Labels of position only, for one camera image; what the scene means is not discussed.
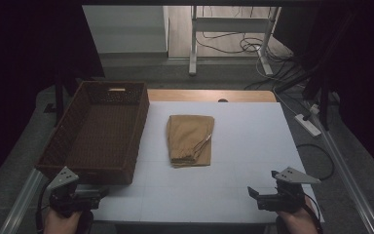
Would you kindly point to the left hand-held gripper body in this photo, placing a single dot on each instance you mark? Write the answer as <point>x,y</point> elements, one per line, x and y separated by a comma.
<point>63,182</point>

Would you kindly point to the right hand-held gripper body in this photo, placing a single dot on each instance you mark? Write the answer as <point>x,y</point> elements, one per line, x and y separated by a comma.
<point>285,198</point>

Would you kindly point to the brown woven basket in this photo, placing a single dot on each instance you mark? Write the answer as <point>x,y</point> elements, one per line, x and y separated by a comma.
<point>100,130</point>

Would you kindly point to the tan pants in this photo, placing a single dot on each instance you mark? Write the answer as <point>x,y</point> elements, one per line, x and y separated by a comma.
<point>188,136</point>

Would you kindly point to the person's right hand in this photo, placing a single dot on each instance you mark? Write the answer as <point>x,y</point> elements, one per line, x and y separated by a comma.
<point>297,222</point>

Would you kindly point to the person's left hand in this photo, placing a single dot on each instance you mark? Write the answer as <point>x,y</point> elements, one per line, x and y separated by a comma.
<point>60,224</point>

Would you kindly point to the white power strip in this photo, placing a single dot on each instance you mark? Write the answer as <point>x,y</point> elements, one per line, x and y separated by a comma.
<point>307,125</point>

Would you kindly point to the black metal stand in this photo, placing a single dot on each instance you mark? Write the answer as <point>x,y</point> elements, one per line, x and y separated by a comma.
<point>324,97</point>

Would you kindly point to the black curtain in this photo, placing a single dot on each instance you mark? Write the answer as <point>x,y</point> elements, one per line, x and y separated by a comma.
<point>363,65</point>
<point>19,65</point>

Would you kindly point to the white cabinet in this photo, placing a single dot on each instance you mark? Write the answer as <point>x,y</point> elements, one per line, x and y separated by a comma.
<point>126,29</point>

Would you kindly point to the aluminium rail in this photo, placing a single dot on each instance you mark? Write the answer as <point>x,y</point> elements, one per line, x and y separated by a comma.
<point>347,175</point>
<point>21,201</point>

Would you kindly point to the white metal desk frame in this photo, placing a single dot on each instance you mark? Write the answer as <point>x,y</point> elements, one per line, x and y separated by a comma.
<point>230,24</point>

